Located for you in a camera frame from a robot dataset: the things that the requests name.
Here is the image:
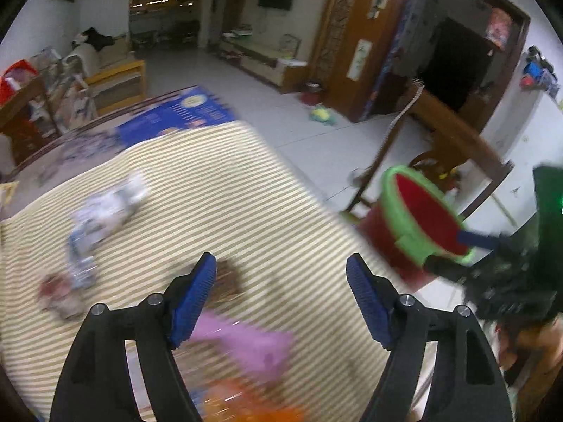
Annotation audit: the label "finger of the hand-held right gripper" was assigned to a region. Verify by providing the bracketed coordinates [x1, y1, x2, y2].
[456, 230, 525, 255]
[422, 256, 476, 290]

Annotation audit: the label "pink plastic bag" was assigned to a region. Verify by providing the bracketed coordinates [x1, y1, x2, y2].
[189, 310, 295, 383]

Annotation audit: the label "red bag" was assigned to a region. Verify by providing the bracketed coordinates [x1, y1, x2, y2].
[0, 59, 38, 102]

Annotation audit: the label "red wall poster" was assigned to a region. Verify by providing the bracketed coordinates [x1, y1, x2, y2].
[486, 6, 517, 49]

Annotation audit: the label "plain wooden chair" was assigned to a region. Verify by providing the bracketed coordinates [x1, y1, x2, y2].
[0, 72, 62, 163]

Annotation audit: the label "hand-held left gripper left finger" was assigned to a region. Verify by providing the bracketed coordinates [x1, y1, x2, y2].
[49, 252, 218, 422]

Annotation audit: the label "small red waste bin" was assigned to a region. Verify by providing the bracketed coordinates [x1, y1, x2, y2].
[300, 80, 326, 106]

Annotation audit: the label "blue patterned door curtain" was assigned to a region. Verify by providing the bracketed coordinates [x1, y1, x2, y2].
[369, 0, 432, 110]

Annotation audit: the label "colourful toys on chair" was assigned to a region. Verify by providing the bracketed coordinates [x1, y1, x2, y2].
[433, 167, 462, 198]

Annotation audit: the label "yellow checked tablecloth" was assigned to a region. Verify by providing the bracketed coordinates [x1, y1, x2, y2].
[0, 121, 441, 422]

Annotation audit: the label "wooden sofa with cushions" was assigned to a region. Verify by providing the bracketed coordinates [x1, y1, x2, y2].
[66, 46, 146, 115]

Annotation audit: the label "brown patterned box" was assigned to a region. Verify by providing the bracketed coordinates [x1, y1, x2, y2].
[207, 260, 247, 304]

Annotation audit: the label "green plush turtle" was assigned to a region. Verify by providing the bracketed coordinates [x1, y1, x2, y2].
[308, 104, 337, 126]

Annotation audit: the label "red bucket with green rim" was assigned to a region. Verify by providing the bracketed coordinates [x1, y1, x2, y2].
[358, 165, 478, 288]

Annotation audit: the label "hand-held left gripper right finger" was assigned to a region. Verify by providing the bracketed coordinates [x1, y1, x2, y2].
[345, 252, 515, 422]

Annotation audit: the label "carved wooden chair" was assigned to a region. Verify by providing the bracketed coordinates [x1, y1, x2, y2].
[347, 79, 515, 225]

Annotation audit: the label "black and white plush toy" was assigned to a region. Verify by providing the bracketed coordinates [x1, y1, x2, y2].
[72, 27, 115, 51]

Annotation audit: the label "white book rack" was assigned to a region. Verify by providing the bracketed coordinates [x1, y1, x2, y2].
[29, 48, 97, 135]

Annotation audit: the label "orange plastic bag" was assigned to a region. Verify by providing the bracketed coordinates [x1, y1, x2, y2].
[189, 380, 309, 422]

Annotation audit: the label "small framed picture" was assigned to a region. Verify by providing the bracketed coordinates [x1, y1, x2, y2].
[279, 34, 302, 58]

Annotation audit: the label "low television cabinet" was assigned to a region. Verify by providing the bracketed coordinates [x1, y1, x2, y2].
[219, 31, 309, 93]

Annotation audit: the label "person's right hand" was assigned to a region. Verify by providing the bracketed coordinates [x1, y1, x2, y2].
[496, 312, 563, 388]

